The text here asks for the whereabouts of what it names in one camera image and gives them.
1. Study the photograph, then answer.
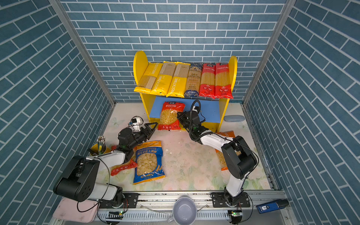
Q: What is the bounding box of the grey oval case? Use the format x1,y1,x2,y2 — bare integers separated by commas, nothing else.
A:
224,115,245,122

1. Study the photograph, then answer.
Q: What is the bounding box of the blue shell pasta bag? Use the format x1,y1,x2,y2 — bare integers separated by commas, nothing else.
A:
133,141,166,185

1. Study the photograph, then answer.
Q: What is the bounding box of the red macaroni bag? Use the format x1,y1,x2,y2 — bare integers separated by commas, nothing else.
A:
158,102,185,131
111,150,138,176

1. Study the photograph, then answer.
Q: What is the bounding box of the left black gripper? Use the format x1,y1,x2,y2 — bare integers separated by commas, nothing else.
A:
127,123,157,151

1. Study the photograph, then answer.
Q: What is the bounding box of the orange pasta bag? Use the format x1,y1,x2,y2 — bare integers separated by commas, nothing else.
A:
215,131,235,171

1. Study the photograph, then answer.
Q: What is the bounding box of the pink tray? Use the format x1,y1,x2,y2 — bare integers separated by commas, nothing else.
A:
52,198,98,223

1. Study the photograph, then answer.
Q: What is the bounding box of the blue handheld device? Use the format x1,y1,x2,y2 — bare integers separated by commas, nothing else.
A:
257,199,289,214

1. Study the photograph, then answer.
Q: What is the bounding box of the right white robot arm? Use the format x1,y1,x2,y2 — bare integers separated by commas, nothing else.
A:
177,110,259,206

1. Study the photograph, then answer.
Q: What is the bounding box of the yellow pen cup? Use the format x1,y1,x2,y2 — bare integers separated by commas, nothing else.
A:
87,136,111,156

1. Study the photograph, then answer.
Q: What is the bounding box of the yellow spaghetti bag long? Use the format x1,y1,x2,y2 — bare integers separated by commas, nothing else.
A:
150,61,178,96

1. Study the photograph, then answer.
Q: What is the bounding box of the blue-top Moli pasta bag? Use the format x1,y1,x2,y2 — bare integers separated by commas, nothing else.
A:
184,63,203,98

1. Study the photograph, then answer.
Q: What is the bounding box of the red spaghetti bag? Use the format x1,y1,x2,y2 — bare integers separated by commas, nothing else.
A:
199,63,215,99
215,63,233,99

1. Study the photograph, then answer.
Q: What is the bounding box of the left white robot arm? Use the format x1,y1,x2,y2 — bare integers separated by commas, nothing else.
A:
53,122,158,208

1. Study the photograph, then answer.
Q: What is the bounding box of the grey bowl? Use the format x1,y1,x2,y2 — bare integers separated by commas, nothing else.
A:
167,196,197,225

